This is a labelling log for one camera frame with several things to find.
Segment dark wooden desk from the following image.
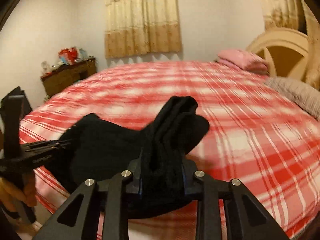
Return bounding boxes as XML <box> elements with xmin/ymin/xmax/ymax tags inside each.
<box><xmin>41</xmin><ymin>57</ymin><xmax>97</xmax><ymax>97</ymax></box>

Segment beige side curtain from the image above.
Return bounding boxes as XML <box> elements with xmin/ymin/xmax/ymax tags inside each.
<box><xmin>261</xmin><ymin>0</ymin><xmax>319</xmax><ymax>89</ymax></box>

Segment beige patterned window curtain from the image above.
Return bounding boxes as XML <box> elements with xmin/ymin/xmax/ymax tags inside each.
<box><xmin>105</xmin><ymin>0</ymin><xmax>182</xmax><ymax>59</ymax></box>

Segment pink folded blanket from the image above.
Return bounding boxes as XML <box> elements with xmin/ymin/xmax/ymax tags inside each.
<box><xmin>217</xmin><ymin>49</ymin><xmax>269</xmax><ymax>75</ymax></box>

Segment striped pillow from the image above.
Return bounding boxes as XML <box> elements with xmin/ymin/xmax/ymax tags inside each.
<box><xmin>265</xmin><ymin>77</ymin><xmax>320</xmax><ymax>121</ymax></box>

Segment black pants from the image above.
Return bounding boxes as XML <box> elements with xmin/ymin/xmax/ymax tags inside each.
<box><xmin>45</xmin><ymin>96</ymin><xmax>210</xmax><ymax>219</ymax></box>

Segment red white plaid bedspread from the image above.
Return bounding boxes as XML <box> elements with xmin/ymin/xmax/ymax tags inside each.
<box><xmin>20</xmin><ymin>61</ymin><xmax>319</xmax><ymax>239</ymax></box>

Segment left hand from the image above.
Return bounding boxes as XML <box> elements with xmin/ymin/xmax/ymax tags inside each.
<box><xmin>1</xmin><ymin>171</ymin><xmax>37</xmax><ymax>212</ymax></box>

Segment black folding chair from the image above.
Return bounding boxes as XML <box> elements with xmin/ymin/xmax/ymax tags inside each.
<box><xmin>1</xmin><ymin>86</ymin><xmax>33</xmax><ymax>122</ymax></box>

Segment red gift bag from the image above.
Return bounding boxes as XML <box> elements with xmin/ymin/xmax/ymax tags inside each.
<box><xmin>58</xmin><ymin>47</ymin><xmax>78</xmax><ymax>65</ymax></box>

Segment cream round headboard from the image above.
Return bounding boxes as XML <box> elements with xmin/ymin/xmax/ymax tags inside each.
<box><xmin>246</xmin><ymin>28</ymin><xmax>309</xmax><ymax>82</ymax></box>

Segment white greeting card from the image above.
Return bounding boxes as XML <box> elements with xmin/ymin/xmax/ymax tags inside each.
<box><xmin>41</xmin><ymin>61</ymin><xmax>52</xmax><ymax>76</ymax></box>

